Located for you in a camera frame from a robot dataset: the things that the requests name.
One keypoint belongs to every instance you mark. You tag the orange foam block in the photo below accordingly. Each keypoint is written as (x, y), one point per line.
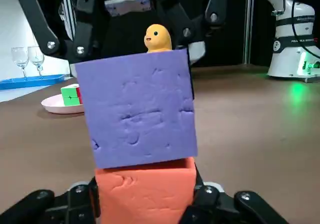
(145, 196)

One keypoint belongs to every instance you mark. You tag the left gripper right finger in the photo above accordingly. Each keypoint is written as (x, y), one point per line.
(225, 209)

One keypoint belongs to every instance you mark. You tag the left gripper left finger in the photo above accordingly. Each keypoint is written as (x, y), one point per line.
(62, 209)

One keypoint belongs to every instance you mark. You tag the clear wine glass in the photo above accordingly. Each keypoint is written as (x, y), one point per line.
(20, 56)
(36, 54)

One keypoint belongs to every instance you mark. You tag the aluminium frame post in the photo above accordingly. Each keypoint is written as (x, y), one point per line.
(68, 13)
(247, 21)

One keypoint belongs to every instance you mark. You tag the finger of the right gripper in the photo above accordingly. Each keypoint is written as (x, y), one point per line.
(185, 33)
(86, 33)

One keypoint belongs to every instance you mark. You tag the blue plastic tray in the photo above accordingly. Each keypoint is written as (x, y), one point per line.
(30, 82)

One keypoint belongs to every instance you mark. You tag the pink plate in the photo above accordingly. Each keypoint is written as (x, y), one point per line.
(57, 107)

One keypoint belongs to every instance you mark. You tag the yellow plush toy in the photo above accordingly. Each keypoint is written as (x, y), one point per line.
(158, 39)

